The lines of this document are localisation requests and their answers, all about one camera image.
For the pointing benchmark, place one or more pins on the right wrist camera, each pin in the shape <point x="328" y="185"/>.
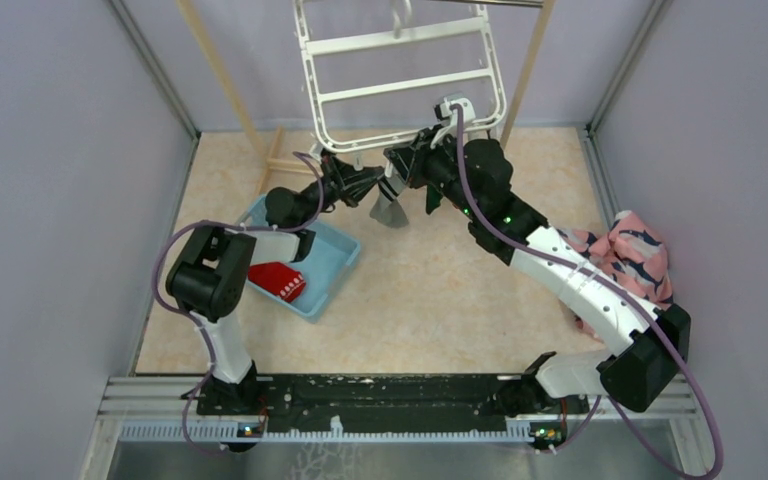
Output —
<point x="454" y="114"/>

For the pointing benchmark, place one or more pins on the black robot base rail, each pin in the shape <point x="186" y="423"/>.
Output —
<point x="384" y="404"/>

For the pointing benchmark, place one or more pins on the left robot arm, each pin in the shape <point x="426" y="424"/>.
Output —
<point x="207" y="279"/>

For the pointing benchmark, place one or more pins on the white clip hanger frame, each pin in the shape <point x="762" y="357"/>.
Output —
<point x="374" y="71"/>

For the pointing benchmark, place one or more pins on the pink patterned cloth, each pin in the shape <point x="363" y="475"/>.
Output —
<point x="631" y="253"/>

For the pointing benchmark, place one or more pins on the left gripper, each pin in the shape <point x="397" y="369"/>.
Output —
<point x="350" y="184"/>

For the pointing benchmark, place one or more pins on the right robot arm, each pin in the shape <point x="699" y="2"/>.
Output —
<point x="640" y="336"/>

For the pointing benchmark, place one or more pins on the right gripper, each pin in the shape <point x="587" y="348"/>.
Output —
<point x="410" y="161"/>

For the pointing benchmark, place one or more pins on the light blue plastic basket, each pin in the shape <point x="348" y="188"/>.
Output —
<point x="332" y="257"/>

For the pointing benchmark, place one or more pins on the red sock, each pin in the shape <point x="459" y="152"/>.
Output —
<point x="278" y="279"/>

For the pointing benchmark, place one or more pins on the grey striped sock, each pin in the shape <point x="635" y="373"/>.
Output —
<point x="387" y="210"/>

